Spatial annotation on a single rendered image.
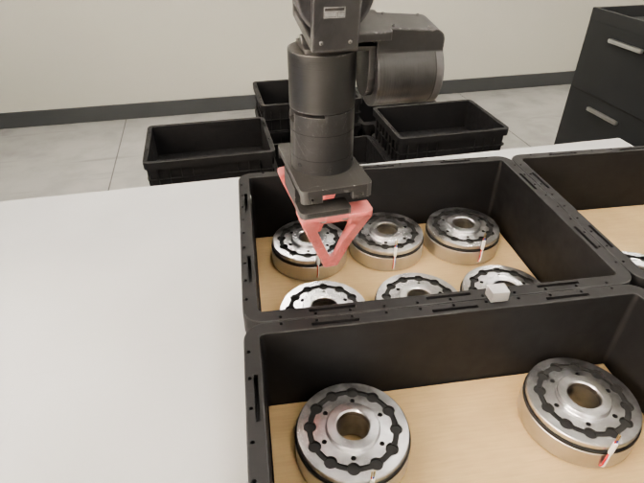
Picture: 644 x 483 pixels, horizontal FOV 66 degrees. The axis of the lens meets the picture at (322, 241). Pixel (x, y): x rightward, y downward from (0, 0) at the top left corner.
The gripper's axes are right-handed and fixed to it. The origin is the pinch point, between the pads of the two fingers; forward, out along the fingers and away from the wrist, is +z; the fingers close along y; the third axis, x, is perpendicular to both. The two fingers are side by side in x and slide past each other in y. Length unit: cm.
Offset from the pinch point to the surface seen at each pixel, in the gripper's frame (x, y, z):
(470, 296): -12.3, -9.5, 2.4
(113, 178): 55, 216, 96
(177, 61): 12, 301, 61
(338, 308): 0.4, -7.4, 2.7
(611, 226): -49, 9, 13
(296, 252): 0.3, 11.4, 9.6
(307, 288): 0.8, 4.0, 9.7
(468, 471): -7.8, -20.8, 12.4
